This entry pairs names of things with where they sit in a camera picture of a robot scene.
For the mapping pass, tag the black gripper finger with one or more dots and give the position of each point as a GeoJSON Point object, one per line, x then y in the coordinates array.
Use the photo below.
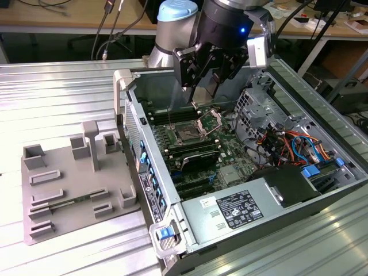
{"type": "Point", "coordinates": [187, 66]}
{"type": "Point", "coordinates": [234, 64]}

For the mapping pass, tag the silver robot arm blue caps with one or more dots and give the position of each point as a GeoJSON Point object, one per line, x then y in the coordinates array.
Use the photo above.
{"type": "Point", "coordinates": [169, 31]}

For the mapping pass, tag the black RAM slot bank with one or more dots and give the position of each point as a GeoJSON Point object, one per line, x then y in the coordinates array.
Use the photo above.
{"type": "Point", "coordinates": [178, 115]}
{"type": "Point", "coordinates": [192, 146]}

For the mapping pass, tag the CPU socket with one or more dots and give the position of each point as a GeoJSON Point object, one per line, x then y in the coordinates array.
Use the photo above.
{"type": "Point", "coordinates": [187, 133]}

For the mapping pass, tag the black expansion slot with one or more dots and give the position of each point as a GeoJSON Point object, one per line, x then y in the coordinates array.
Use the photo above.
{"type": "Point", "coordinates": [192, 181]}
{"type": "Point", "coordinates": [198, 191]}

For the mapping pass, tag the open grey PC case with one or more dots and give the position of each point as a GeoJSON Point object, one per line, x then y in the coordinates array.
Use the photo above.
{"type": "Point", "coordinates": [161, 89]}

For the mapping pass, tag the silver metal drive cage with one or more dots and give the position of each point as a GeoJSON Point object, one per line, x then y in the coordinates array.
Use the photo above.
{"type": "Point", "coordinates": [256, 112]}

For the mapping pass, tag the thin metal locking lever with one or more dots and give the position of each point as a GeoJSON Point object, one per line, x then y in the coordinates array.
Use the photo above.
{"type": "Point", "coordinates": [170, 119]}

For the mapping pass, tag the white papers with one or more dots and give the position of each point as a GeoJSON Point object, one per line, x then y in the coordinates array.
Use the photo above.
{"type": "Point", "coordinates": [283, 13]}

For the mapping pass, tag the white open box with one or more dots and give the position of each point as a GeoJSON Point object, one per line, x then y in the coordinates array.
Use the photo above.
{"type": "Point", "coordinates": [310, 24]}

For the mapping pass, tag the green motherboard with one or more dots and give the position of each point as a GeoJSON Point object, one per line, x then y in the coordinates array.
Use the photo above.
{"type": "Point", "coordinates": [230, 156]}

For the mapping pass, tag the black graphics card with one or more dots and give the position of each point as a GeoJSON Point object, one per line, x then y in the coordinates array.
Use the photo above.
{"type": "Point", "coordinates": [201, 161]}

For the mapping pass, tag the silver chipset heat sink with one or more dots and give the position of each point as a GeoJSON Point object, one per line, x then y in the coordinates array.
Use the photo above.
{"type": "Point", "coordinates": [230, 174]}

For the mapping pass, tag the black equipment case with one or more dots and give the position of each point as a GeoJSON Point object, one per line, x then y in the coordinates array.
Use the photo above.
{"type": "Point", "coordinates": [350, 97]}

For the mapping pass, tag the black plastic air shroud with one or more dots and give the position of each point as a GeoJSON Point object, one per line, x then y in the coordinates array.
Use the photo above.
{"type": "Point", "coordinates": [287, 184]}

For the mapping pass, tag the brown cardboard box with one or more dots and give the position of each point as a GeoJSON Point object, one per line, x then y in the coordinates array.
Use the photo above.
{"type": "Point", "coordinates": [359, 26]}

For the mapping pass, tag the grey plastic parts rack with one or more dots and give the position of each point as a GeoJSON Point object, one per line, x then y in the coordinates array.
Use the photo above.
{"type": "Point", "coordinates": [74, 178]}

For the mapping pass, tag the grey power supply unit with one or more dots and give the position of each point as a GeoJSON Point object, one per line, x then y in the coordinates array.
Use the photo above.
{"type": "Point", "coordinates": [207, 227]}

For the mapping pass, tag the blue case latch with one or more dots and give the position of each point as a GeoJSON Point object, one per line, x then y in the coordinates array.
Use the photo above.
{"type": "Point", "coordinates": [166, 233]}

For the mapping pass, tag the white wrist camera black mount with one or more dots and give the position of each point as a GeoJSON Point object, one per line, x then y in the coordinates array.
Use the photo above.
{"type": "Point", "coordinates": [257, 53]}

